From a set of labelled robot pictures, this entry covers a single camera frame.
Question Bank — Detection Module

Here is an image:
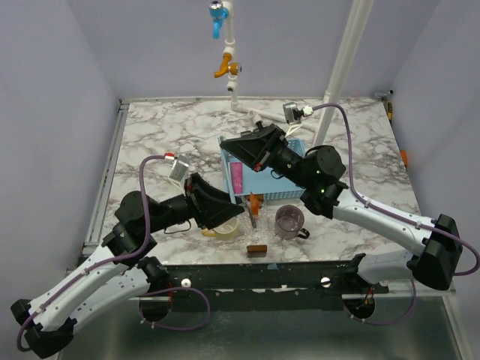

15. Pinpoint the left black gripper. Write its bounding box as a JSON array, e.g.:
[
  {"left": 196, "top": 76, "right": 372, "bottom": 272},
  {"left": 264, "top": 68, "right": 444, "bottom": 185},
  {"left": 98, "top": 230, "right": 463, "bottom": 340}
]
[{"left": 147, "top": 172, "right": 246, "bottom": 234}]

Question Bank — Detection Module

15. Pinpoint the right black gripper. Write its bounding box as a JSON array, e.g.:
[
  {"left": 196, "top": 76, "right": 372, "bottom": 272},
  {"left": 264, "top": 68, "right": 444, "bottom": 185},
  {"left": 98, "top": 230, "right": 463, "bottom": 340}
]
[{"left": 220, "top": 124, "right": 313, "bottom": 191}]

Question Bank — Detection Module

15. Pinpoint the yellow ceramic mug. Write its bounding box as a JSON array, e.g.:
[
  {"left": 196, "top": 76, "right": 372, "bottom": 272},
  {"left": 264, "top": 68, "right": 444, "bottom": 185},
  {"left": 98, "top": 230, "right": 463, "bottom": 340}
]
[{"left": 202, "top": 217, "right": 239, "bottom": 240}]

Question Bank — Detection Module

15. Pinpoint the light blue plastic basket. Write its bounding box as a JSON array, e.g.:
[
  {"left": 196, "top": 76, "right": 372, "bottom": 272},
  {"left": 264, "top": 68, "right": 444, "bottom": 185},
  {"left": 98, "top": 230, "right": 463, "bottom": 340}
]
[{"left": 220, "top": 149, "right": 304, "bottom": 203}]

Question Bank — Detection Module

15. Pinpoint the orange toothpaste tube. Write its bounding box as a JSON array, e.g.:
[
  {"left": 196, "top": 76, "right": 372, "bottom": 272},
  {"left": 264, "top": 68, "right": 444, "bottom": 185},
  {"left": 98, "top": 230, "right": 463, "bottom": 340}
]
[{"left": 249, "top": 193, "right": 263, "bottom": 218}]

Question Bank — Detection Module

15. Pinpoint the grey toothbrush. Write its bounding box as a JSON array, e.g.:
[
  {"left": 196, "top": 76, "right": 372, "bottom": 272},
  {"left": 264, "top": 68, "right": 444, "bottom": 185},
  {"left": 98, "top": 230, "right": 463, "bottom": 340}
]
[{"left": 244, "top": 200, "right": 257, "bottom": 229}]

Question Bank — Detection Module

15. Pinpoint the clear tray with brown ends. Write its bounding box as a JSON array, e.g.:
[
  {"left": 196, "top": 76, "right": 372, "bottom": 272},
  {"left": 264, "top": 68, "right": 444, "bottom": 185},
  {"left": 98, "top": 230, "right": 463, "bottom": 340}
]
[{"left": 244, "top": 192, "right": 269, "bottom": 259}]

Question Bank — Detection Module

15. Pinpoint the purple plastic cup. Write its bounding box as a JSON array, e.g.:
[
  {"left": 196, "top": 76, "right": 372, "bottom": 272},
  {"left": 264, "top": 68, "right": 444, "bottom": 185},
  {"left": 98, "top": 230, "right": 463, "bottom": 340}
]
[{"left": 274, "top": 205, "right": 310, "bottom": 240}]

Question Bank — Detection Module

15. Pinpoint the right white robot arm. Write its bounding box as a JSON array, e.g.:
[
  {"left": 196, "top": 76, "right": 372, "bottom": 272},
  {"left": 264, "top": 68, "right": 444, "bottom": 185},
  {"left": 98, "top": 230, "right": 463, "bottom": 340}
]
[{"left": 220, "top": 124, "right": 463, "bottom": 294}]

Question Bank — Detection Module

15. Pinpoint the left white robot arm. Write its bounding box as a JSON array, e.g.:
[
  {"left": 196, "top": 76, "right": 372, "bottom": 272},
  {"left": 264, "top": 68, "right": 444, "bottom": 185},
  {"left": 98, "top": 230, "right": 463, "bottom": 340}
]
[{"left": 10, "top": 173, "right": 244, "bottom": 359}]

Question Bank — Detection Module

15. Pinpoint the pink toothbrush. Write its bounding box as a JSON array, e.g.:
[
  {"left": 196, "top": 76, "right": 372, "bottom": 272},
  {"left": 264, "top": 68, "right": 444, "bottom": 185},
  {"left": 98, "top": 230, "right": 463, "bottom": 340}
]
[{"left": 230, "top": 162, "right": 243, "bottom": 194}]

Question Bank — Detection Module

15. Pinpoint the black tee valve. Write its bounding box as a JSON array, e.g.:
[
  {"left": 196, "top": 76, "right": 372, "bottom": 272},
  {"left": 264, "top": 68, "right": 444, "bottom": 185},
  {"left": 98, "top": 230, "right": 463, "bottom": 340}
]
[{"left": 240, "top": 128, "right": 262, "bottom": 138}]

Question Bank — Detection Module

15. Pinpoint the white horizontal pipe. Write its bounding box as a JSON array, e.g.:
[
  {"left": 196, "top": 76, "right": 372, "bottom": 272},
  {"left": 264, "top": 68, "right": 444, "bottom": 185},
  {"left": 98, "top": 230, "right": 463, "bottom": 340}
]
[{"left": 238, "top": 106, "right": 320, "bottom": 134}]

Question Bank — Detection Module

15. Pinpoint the orange brass tap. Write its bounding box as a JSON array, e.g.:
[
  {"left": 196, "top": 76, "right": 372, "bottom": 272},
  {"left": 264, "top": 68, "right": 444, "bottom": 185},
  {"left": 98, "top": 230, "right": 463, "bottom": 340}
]
[{"left": 214, "top": 52, "right": 243, "bottom": 79}]

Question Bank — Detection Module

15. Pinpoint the white vertical pipe with fittings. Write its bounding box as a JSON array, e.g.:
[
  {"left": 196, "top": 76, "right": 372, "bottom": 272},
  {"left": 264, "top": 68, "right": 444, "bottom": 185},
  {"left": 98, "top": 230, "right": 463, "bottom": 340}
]
[{"left": 223, "top": 1, "right": 240, "bottom": 111}]

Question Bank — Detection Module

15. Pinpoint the blue tap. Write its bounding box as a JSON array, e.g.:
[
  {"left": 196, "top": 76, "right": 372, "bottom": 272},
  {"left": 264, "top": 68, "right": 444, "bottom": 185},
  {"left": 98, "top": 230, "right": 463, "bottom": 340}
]
[{"left": 208, "top": 1, "right": 230, "bottom": 39}]

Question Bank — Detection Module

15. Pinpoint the yellow tool in corner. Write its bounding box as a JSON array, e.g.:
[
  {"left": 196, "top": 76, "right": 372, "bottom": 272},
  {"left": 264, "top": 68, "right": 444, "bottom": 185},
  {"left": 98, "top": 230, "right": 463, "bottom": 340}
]
[{"left": 375, "top": 89, "right": 394, "bottom": 122}]

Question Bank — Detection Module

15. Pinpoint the white diagonal pole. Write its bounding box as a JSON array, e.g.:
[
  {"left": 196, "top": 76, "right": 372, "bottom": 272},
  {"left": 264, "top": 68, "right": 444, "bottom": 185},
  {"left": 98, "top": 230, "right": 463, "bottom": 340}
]
[{"left": 312, "top": 0, "right": 376, "bottom": 149}]

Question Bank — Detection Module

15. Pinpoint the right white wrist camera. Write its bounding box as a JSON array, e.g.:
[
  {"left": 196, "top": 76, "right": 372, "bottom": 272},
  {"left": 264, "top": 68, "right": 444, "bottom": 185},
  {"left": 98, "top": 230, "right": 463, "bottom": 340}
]
[{"left": 283, "top": 102, "right": 314, "bottom": 136}]

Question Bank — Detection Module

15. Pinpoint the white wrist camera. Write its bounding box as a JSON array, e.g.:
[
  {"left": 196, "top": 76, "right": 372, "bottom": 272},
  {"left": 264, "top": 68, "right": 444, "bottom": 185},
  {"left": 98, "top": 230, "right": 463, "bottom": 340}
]
[
  {"left": 283, "top": 102, "right": 314, "bottom": 136},
  {"left": 164, "top": 152, "right": 191, "bottom": 187}
]

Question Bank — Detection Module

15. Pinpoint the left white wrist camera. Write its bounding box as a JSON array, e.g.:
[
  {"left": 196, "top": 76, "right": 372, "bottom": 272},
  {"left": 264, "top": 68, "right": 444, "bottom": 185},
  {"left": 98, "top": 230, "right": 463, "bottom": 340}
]
[{"left": 164, "top": 152, "right": 191, "bottom": 187}]

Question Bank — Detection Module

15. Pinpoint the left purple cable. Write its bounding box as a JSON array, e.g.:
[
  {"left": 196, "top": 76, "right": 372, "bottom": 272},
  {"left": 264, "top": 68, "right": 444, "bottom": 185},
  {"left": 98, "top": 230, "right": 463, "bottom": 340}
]
[{"left": 15, "top": 154, "right": 212, "bottom": 353}]

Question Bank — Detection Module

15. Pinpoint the purple cable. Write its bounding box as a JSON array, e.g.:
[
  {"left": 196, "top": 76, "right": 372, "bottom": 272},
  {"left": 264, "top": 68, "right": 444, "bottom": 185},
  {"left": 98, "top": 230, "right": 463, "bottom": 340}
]
[
  {"left": 310, "top": 103, "right": 480, "bottom": 326},
  {"left": 15, "top": 154, "right": 212, "bottom": 353}
]

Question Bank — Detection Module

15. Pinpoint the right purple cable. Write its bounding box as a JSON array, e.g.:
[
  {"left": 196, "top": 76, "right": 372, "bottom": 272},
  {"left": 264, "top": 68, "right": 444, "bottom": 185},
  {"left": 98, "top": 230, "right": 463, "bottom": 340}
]
[{"left": 310, "top": 103, "right": 480, "bottom": 326}]

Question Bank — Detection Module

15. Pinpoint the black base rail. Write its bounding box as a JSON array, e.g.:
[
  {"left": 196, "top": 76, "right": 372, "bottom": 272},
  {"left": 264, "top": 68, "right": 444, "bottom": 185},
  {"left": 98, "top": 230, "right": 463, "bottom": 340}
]
[{"left": 76, "top": 258, "right": 391, "bottom": 312}]

